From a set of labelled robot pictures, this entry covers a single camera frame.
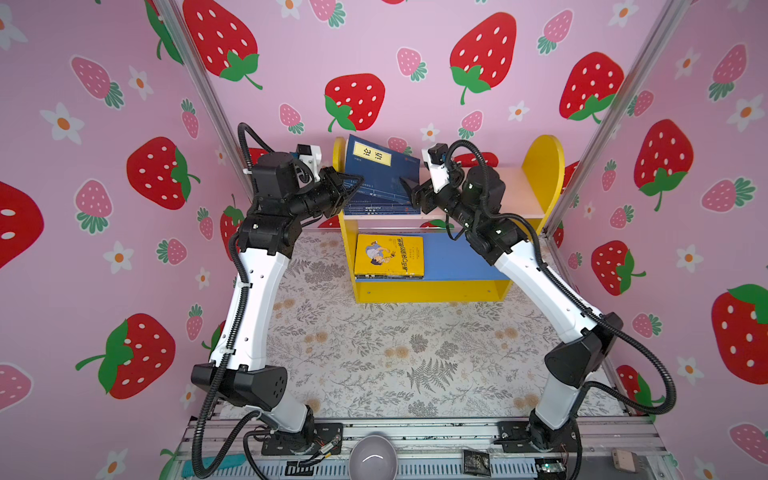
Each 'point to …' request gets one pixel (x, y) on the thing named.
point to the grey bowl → (373, 457)
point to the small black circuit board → (476, 463)
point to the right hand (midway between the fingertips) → (412, 167)
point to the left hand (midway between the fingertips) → (366, 177)
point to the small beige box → (625, 460)
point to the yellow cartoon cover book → (389, 257)
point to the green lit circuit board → (550, 465)
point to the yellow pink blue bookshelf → (425, 258)
